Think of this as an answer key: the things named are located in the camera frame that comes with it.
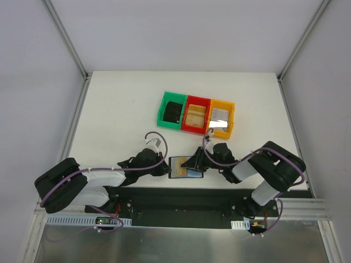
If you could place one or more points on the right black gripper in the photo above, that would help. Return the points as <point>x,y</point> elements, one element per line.
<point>200,159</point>

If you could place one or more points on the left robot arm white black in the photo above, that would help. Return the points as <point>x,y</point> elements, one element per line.
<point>68,183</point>

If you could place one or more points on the left aluminium frame post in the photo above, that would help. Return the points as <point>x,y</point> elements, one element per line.
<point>54,16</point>

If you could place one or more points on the left white cable duct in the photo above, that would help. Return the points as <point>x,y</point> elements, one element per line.
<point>90,220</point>

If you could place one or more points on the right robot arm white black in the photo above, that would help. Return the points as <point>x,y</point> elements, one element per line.
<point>279,168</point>

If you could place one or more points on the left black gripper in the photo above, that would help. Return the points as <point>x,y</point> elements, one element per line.
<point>159,165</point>

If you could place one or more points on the white cable duct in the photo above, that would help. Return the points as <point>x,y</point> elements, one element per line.
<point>90,220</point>
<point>240,225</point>

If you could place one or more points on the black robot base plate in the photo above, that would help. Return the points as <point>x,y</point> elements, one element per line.
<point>176,207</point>

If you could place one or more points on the gold cards in red bin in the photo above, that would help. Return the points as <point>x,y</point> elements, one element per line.
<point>195,116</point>

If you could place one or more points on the right white cable duct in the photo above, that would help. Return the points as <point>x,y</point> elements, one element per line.
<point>240,225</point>

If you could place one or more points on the aluminium frame post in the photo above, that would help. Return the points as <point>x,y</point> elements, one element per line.
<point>54,16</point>
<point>309,29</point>

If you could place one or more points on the black leather card holder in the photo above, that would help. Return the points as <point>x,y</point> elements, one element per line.
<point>191,173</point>

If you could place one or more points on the black cards in green bin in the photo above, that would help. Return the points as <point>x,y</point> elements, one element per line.
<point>172,112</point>

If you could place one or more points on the left aluminium table rail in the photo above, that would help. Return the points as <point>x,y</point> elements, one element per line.
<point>74,120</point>

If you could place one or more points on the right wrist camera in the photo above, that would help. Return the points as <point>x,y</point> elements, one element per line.
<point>209,134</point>

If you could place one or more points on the right aluminium frame post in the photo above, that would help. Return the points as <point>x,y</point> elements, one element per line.
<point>309,29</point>

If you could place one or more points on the right aluminium table rail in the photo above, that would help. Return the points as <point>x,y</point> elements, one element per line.
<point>295,137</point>

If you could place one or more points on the gold credit card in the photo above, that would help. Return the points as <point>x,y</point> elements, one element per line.
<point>177,171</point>

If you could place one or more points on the red plastic bin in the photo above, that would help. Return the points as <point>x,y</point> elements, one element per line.
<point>196,101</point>

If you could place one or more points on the white cards in yellow bin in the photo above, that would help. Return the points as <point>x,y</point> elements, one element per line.
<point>219,119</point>

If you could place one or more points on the green plastic bin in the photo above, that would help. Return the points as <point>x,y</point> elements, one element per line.
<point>175,97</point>

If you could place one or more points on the aluminium table rail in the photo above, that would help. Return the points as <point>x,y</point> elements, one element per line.
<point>295,137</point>
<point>74,120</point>

